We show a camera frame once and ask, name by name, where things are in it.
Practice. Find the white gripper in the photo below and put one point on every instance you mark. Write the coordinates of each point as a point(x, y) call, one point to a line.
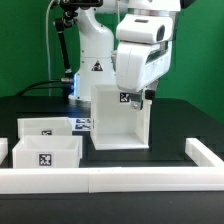
point(138, 65)

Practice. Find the white drawer cabinet box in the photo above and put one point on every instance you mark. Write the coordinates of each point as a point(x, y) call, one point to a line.
point(116, 122)

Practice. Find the white front drawer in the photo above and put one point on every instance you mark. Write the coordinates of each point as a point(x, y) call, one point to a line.
point(47, 152)

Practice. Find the white drawer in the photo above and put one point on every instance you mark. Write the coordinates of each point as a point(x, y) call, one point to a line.
point(47, 152)
point(59, 126)

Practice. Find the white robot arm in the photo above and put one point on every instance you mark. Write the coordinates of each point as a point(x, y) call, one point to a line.
point(98, 42)

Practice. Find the white rear drawer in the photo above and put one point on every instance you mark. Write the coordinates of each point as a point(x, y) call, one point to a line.
point(59, 126)

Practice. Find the marker tag sheet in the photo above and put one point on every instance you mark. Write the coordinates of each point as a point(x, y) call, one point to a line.
point(80, 124)

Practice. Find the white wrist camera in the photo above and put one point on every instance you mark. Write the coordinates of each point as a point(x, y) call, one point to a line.
point(144, 29)

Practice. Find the white front fence rail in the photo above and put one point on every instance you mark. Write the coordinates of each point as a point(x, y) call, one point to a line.
point(96, 180)

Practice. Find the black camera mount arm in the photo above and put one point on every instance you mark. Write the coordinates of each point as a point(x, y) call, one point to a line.
point(70, 8)

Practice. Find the white left fence rail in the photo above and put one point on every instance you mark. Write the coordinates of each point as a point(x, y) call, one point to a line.
point(3, 149)

